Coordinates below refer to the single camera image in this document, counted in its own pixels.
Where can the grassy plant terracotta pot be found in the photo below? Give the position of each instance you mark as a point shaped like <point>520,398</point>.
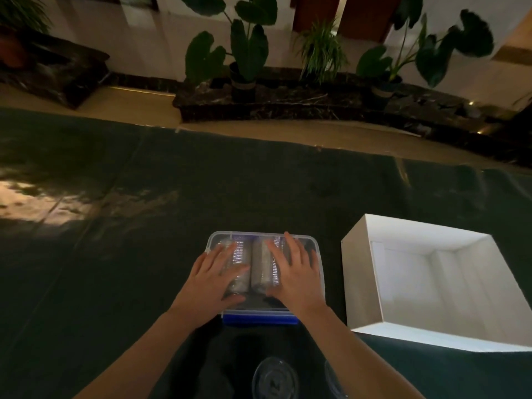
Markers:
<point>21,12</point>

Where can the clear plastic lid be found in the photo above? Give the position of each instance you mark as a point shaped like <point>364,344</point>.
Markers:
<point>275,380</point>
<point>332,384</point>

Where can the grassy potted plant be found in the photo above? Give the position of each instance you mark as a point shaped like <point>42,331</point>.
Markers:
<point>322,53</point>

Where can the person's left hand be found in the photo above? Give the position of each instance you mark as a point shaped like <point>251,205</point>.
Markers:
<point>208,286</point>

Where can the white cardboard box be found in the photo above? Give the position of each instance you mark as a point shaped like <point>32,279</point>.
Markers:
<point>361,278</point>

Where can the short dark marble ledge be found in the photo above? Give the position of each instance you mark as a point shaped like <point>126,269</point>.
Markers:
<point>70,74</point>

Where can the person's left forearm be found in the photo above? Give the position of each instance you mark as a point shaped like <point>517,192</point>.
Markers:
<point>137,361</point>

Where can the stack of clear plastic cups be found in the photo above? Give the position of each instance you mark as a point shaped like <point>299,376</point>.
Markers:
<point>259,265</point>
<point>244,255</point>

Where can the person's right forearm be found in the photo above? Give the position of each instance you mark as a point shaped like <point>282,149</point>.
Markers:
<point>357,361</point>

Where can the clear bin with blue latches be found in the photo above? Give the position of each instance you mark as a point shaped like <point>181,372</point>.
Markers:
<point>259,319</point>

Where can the person's right hand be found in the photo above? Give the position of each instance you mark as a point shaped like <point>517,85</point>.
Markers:
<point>301,290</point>

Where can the long dark marble planter ledge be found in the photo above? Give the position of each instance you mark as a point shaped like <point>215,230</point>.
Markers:
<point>291,103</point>

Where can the large-leaf potted plant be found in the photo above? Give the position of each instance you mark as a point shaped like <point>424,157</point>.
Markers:
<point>432,58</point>
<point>249,49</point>

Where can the brown wooden door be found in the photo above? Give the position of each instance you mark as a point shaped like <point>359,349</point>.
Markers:
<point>316,12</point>
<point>365,16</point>

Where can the dark green table cover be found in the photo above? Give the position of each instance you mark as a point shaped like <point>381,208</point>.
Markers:
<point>104,265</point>

